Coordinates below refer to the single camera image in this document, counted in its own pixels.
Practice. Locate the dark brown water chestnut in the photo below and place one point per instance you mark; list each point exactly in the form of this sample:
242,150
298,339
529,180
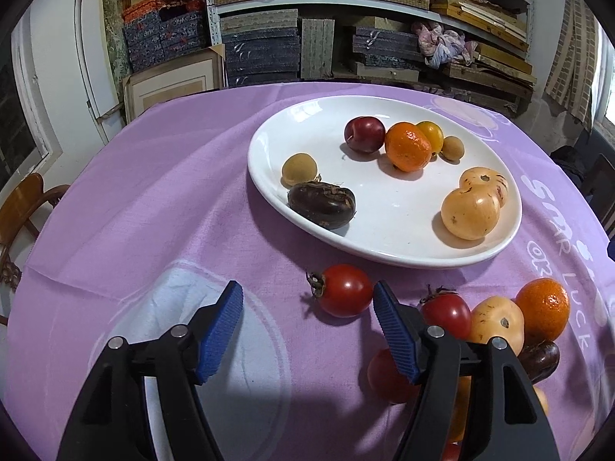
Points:
540,360
321,204

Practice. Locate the stack of blue speckled boxes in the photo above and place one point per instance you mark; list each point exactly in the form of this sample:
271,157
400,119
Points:
158,41

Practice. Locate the framed picture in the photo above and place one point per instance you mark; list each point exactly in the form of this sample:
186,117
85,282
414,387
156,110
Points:
168,89

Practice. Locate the stack of wooden frames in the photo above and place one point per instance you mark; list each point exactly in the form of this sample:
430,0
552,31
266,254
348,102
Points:
495,57

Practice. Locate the tan longan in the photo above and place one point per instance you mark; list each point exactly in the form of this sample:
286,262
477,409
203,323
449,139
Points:
451,148
299,169

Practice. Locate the orange-yellow round fruit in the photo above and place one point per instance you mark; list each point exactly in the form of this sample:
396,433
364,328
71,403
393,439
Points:
432,134
462,403

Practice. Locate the mandarin orange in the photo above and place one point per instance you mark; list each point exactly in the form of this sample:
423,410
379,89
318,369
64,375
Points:
543,308
407,146

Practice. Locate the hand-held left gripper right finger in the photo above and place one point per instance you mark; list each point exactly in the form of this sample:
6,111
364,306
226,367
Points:
394,331

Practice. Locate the white panel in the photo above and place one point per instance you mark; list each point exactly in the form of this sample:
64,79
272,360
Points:
93,67

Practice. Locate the metal shelving unit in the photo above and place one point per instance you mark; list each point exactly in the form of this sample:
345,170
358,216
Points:
210,19

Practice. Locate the brick pattern curtain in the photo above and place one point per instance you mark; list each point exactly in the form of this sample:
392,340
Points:
569,57

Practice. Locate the purple tablecloth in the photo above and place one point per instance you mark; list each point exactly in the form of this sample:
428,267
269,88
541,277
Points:
144,211

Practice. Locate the red plum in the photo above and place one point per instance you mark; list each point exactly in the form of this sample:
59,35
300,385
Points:
364,134

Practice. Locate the orange patterned boxes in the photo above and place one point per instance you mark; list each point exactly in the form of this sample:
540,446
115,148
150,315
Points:
144,9

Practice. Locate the dark chair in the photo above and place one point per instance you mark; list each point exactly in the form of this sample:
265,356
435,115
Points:
600,177

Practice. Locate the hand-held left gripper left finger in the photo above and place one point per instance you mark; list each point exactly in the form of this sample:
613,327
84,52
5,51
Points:
218,331

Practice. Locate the grey woven upright boxes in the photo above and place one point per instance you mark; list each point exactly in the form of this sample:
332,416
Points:
317,48

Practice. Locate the white oval plate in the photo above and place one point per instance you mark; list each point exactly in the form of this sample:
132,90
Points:
394,221

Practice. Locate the green marbled board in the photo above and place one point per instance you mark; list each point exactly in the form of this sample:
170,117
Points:
113,38

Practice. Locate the striped pepino melon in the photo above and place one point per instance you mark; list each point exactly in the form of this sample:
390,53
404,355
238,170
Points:
485,178

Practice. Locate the crumpled pink cloth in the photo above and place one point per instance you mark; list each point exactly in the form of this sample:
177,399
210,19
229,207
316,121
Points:
442,41

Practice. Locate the stack of dark grey boxes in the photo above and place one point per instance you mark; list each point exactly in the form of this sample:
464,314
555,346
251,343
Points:
384,48

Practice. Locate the white framed dark window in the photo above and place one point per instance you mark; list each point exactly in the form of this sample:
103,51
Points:
14,120

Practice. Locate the wooden chair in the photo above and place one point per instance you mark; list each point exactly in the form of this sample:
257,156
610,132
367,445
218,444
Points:
24,201

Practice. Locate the stack of navy flat boxes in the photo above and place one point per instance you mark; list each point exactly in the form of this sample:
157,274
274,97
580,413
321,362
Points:
262,57

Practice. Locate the bright window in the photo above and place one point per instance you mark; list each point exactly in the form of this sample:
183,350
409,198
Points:
606,96

